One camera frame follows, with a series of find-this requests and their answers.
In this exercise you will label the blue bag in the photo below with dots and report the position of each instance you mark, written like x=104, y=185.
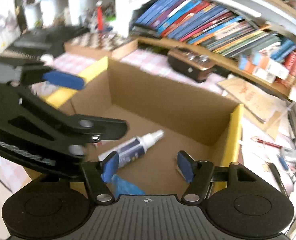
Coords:
x=123, y=187

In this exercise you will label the black wooden pen holder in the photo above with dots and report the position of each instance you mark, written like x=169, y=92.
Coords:
x=191, y=64

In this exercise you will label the eyeglass cleaner spray bottle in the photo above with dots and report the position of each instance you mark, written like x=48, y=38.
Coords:
x=134, y=148

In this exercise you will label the red tassel ornament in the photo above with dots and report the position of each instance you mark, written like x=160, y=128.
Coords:
x=100, y=19

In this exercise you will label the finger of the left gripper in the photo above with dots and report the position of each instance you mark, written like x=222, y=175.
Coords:
x=63, y=79

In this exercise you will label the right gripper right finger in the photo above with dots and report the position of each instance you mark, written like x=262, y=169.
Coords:
x=187, y=166

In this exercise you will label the black Yamaha keyboard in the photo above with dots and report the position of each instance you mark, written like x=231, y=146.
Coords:
x=37, y=42

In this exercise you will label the row of colourful books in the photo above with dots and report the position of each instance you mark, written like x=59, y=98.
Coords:
x=260, y=50

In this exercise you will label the yellow cardboard box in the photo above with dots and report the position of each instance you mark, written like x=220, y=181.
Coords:
x=204, y=124

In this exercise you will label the wooden chessboard box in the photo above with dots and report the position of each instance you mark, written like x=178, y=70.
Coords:
x=99, y=45

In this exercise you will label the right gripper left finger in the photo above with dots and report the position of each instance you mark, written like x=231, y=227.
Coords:
x=109, y=166

